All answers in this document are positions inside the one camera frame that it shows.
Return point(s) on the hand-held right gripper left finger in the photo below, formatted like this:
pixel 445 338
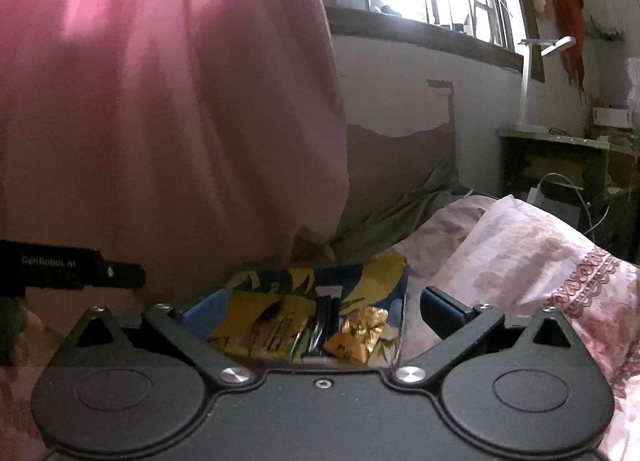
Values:
pixel 202 316

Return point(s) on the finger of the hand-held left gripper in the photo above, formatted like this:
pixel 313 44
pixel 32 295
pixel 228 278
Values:
pixel 122 274

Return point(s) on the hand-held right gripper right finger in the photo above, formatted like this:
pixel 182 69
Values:
pixel 440 311

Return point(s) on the yellow snack bar packet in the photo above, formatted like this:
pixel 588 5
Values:
pixel 270 331

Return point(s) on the floral patterned tray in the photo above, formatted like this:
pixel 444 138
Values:
pixel 370 286

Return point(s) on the gold candy wrapper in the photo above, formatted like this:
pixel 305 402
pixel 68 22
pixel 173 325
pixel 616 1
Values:
pixel 360 333

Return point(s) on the dark blue snack packet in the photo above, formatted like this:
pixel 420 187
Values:
pixel 325 321

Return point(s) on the green bed sheet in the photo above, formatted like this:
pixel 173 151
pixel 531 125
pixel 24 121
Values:
pixel 400 221

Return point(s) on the pink curtain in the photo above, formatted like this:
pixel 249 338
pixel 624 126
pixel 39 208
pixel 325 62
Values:
pixel 150 91

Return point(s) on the wooden desk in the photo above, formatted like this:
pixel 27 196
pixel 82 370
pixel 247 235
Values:
pixel 560 151

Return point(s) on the white desk lamp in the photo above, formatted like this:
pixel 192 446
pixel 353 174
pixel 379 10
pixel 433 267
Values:
pixel 525 91

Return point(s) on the white box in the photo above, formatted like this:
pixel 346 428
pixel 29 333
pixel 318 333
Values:
pixel 615 117

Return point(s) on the red wig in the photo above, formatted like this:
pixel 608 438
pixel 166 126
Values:
pixel 567 21

